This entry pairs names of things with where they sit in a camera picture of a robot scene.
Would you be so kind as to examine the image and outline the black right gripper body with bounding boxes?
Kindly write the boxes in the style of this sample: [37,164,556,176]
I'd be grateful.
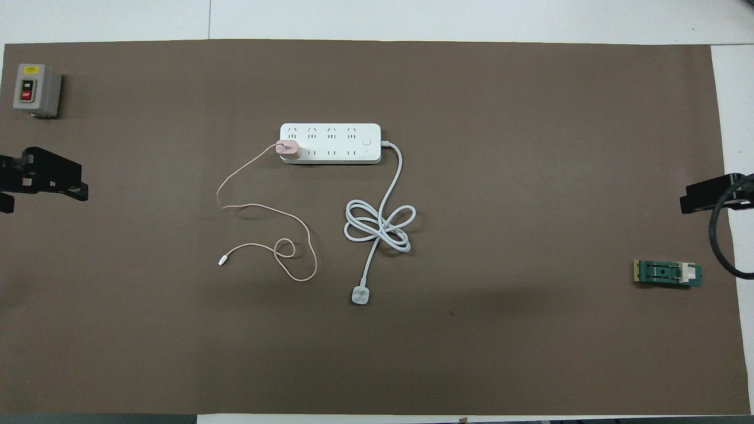
[730,172,754,209]

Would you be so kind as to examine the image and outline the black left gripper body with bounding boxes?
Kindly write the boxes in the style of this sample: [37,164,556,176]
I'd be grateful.
[0,154,27,214]

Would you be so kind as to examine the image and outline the pink charging cable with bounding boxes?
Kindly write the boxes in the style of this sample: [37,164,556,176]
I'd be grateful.
[216,141,319,283]

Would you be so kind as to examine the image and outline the pink charger plug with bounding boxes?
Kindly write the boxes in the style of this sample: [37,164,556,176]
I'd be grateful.
[275,139,305,161]

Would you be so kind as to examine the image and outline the white power strip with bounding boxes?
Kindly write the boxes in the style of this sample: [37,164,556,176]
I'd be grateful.
[280,122,382,165]

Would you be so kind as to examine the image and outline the brown table mat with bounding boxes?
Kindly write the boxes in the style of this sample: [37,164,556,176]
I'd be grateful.
[0,39,746,416]

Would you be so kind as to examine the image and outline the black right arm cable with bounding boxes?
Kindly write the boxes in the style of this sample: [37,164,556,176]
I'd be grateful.
[709,175,754,280]

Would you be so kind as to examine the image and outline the grey on-off switch box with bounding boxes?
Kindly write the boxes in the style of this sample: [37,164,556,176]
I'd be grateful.
[13,63,62,120]

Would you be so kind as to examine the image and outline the green knife switch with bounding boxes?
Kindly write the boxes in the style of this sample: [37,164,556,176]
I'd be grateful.
[633,259,703,289]

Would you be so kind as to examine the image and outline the white power strip cord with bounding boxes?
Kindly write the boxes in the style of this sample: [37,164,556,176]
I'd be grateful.
[343,140,418,306]

